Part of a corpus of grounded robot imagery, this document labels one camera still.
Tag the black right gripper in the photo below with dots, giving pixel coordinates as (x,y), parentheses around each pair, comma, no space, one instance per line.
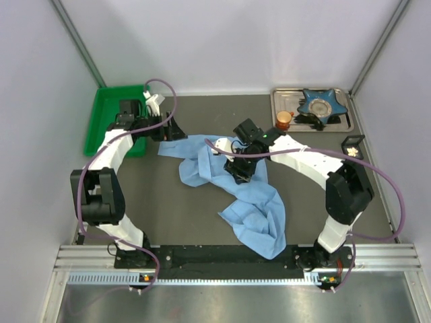
(238,169)

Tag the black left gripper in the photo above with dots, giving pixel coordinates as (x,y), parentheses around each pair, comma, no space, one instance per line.
(168,126)

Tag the light blue button shirt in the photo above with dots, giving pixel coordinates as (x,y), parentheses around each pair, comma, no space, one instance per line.
(257,216)

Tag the gold brooch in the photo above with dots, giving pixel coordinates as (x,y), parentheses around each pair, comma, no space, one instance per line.
(353,152)

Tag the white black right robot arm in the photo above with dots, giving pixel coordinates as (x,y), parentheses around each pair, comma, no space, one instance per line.
(348,190)

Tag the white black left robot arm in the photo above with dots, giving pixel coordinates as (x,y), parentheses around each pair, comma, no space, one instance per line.
(97,194)

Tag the black brooch box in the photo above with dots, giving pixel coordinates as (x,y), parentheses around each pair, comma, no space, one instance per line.
(351,146)

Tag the orange cup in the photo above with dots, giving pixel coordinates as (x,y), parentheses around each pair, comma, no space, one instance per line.
(283,120)

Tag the green plastic tray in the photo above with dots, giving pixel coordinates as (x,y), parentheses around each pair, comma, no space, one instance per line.
(104,110)

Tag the silver metal tray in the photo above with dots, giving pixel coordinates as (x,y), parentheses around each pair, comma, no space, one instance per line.
(290,99)

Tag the black comb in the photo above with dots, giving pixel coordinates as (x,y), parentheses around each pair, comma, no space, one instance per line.
(312,121)

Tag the blue star-shaped dish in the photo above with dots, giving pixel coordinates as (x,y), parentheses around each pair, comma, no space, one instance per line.
(322,104)

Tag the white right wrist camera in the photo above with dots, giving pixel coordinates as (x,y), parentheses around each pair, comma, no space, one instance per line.
(223,144)

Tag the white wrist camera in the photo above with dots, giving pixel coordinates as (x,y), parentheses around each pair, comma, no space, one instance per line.
(153,102)
(223,144)

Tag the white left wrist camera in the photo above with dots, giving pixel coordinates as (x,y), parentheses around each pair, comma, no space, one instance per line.
(153,102)

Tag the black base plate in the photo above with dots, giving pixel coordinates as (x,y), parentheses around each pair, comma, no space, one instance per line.
(223,262)

